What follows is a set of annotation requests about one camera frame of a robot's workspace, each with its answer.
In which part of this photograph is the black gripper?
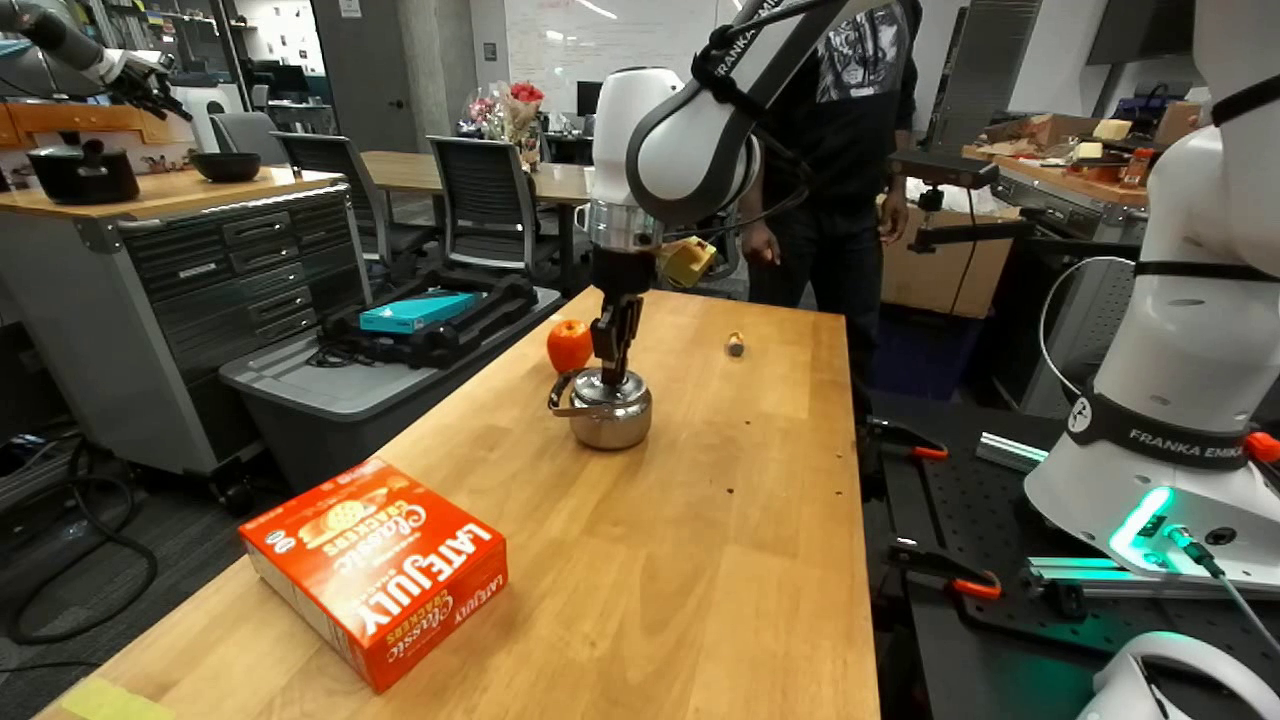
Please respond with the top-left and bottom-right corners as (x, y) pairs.
(586, 241), (659, 390)

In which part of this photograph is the red-orange fruit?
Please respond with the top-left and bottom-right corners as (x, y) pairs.
(545, 317), (600, 381)

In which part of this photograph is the wooden office table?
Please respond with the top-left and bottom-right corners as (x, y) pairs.
(355, 146), (594, 290)

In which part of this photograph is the grey mesh office chair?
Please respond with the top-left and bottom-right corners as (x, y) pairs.
(427, 132), (545, 277)
(276, 129), (394, 290)

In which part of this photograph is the teal box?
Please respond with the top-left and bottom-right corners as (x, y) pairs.
(355, 286), (483, 341)

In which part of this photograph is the flower bouquet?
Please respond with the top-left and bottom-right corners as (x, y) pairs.
(462, 74), (550, 173)

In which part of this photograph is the person in black clothes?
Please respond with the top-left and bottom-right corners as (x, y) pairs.
(737, 0), (925, 403)

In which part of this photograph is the grey plastic tote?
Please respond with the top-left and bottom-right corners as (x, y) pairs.
(215, 280), (567, 487)

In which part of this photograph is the orange Late July cracker box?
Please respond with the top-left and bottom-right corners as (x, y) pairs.
(235, 460), (513, 696)

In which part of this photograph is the short silver bar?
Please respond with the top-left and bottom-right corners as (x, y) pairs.
(973, 428), (1057, 471)

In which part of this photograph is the black bowl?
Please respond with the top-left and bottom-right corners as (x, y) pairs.
(188, 146), (268, 187)

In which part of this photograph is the grey drawer cabinet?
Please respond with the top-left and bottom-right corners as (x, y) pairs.
(0, 165), (374, 478)

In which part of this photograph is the cluttered wooden workbench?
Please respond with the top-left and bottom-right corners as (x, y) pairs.
(877, 110), (1165, 323)

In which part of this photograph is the aluminium bar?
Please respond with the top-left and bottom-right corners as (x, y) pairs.
(1018, 550), (1280, 607)

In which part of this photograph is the black pot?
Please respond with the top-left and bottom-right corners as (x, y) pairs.
(23, 137), (144, 207)

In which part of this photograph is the yellow-green sponge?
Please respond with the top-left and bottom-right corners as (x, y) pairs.
(52, 674), (177, 720)

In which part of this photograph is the white curved plastic object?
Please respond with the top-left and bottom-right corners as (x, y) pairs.
(1076, 628), (1280, 720)

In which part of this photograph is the steel kettle with black handle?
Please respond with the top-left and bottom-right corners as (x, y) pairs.
(545, 373), (655, 455)

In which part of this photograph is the yellowish wrist camera box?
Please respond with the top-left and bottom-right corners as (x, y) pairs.
(663, 233), (724, 290)

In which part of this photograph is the orange-handled clamp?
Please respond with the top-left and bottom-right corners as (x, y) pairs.
(1240, 425), (1280, 471)
(886, 532), (1008, 607)
(860, 413), (952, 468)

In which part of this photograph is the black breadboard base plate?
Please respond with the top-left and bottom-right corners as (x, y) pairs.
(857, 388), (1280, 720)

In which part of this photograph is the white looped cable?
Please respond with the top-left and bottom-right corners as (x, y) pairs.
(1035, 250), (1138, 403)

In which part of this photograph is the black base cable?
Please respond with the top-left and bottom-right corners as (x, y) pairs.
(1169, 526), (1280, 654)

